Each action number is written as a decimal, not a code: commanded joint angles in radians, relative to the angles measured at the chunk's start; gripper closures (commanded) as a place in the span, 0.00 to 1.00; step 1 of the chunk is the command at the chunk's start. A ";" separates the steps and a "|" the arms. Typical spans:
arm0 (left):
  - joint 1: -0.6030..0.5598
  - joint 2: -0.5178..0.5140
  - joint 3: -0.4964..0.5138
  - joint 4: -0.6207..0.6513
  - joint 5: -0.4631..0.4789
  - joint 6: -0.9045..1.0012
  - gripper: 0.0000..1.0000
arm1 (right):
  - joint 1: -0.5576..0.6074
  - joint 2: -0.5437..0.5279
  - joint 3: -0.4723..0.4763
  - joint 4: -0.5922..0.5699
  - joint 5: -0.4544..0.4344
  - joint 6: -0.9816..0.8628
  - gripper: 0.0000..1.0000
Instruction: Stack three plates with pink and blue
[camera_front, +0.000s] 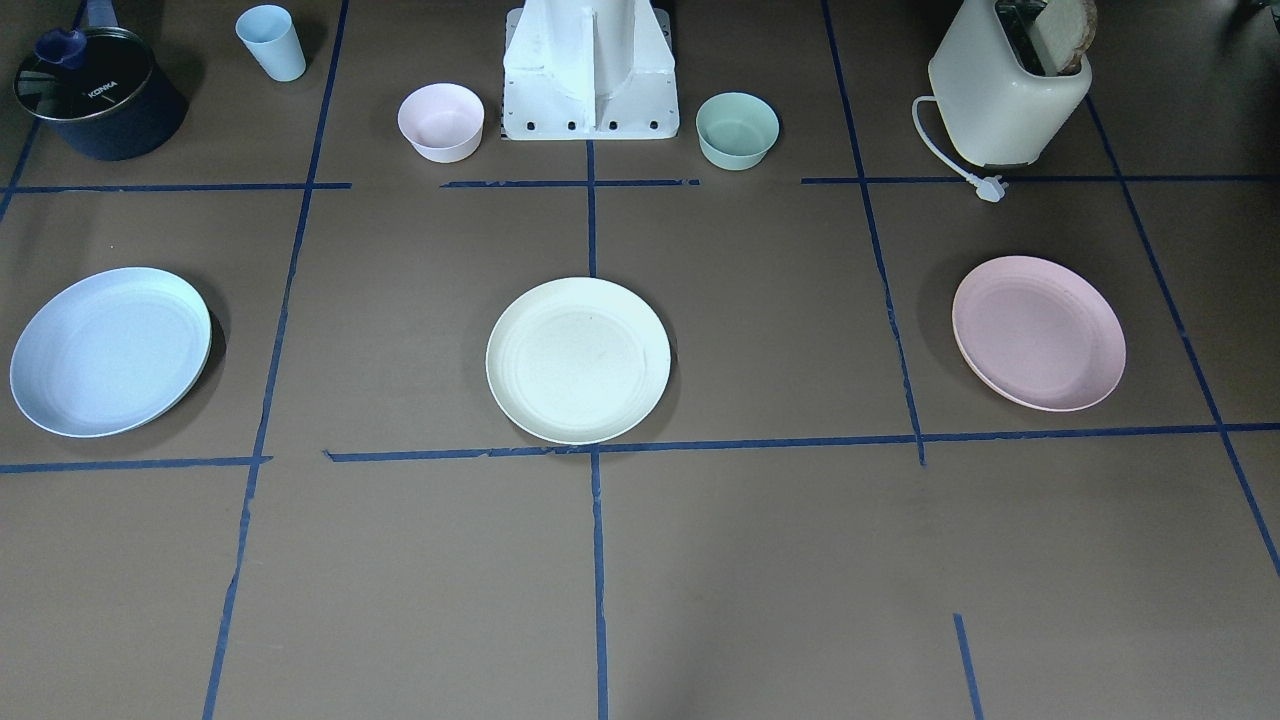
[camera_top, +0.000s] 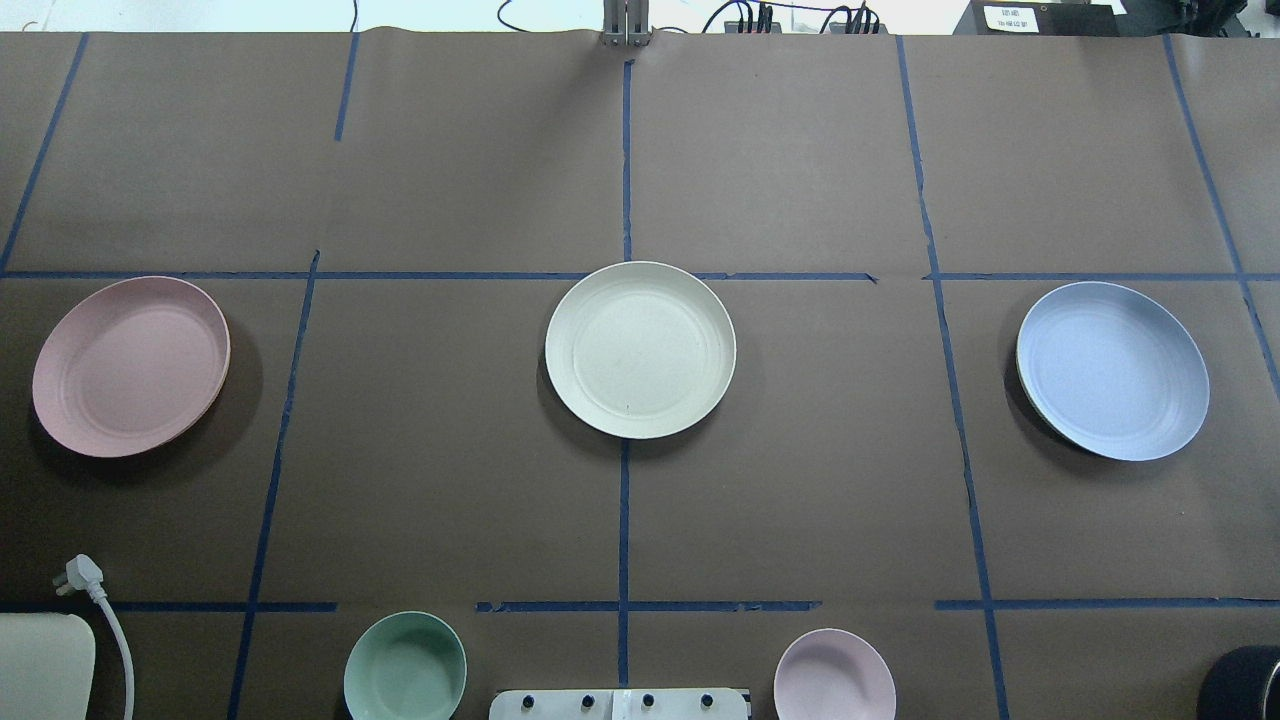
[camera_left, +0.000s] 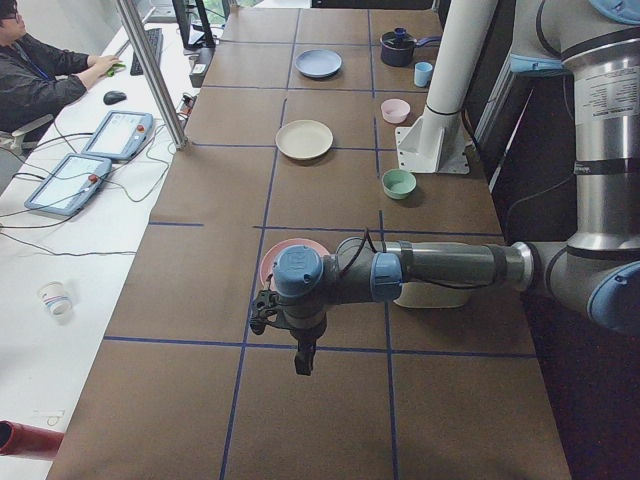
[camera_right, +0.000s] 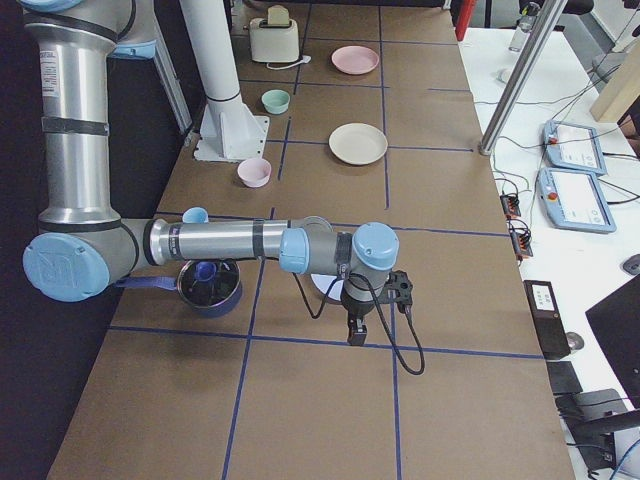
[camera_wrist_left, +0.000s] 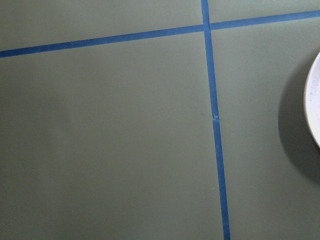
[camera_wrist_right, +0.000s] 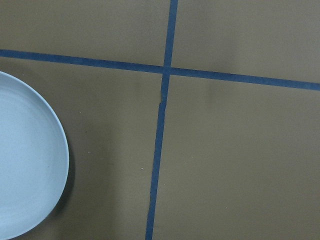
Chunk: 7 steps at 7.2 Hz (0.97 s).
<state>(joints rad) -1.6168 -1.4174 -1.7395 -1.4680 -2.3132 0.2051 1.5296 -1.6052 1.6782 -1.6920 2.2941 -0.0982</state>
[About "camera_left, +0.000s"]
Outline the red cylinder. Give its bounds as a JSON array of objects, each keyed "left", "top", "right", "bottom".
[{"left": 1, "top": 420, "right": 64, "bottom": 461}]

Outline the aluminium frame post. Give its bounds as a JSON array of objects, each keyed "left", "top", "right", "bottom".
[{"left": 115, "top": 0, "right": 188, "bottom": 151}]

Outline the blue plate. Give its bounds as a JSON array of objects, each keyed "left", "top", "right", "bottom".
[{"left": 294, "top": 49, "right": 342, "bottom": 79}]

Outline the rear teach pendant tablet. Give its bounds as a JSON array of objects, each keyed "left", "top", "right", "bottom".
[{"left": 82, "top": 110, "right": 154, "bottom": 163}]

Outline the black computer mouse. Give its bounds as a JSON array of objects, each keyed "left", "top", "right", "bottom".
[{"left": 103, "top": 90, "right": 127, "bottom": 106}]

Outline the cream plate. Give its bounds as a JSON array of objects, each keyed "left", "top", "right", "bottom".
[{"left": 275, "top": 120, "right": 333, "bottom": 160}]

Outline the pink plate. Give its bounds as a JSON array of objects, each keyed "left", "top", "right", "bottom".
[{"left": 259, "top": 238, "right": 329, "bottom": 296}]

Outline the seated person in black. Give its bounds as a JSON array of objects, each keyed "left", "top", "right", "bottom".
[{"left": 1, "top": 1, "right": 119, "bottom": 133}]

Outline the computer monitor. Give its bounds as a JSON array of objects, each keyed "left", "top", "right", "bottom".
[{"left": 172, "top": 0, "right": 216, "bottom": 51}]

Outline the paper cup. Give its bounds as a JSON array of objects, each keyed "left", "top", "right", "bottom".
[{"left": 37, "top": 281, "right": 72, "bottom": 317}]

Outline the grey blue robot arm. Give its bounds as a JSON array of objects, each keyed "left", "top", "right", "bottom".
[{"left": 249, "top": 1, "right": 639, "bottom": 375}]

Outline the green bowl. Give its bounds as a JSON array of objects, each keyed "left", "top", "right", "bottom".
[{"left": 381, "top": 169, "right": 417, "bottom": 200}]

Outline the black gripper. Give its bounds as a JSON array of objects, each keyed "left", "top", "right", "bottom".
[{"left": 249, "top": 289, "right": 327, "bottom": 376}]

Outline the dark blue pot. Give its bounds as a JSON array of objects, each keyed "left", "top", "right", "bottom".
[{"left": 380, "top": 27, "right": 442, "bottom": 67}]

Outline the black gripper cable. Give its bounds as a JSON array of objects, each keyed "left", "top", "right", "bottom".
[{"left": 339, "top": 227, "right": 386, "bottom": 281}]

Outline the black keyboard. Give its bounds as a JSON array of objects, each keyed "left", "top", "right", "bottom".
[{"left": 129, "top": 27, "right": 164, "bottom": 77}]

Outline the front teach pendant tablet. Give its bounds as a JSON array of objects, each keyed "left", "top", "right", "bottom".
[{"left": 24, "top": 153, "right": 112, "bottom": 217}]

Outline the teach pendant tablet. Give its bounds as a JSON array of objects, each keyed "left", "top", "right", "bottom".
[
  {"left": 82, "top": 110, "right": 154, "bottom": 163},
  {"left": 24, "top": 153, "right": 112, "bottom": 217}
]

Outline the cream toaster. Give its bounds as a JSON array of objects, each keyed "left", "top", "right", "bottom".
[{"left": 394, "top": 282, "right": 472, "bottom": 309}]

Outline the pink bowl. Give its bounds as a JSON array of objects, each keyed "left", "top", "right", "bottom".
[{"left": 380, "top": 98, "right": 411, "bottom": 124}]

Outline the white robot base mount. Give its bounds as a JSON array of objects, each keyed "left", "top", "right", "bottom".
[{"left": 396, "top": 0, "right": 498, "bottom": 175}]

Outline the light blue cup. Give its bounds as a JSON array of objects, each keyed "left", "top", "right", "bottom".
[{"left": 413, "top": 61, "right": 434, "bottom": 88}]

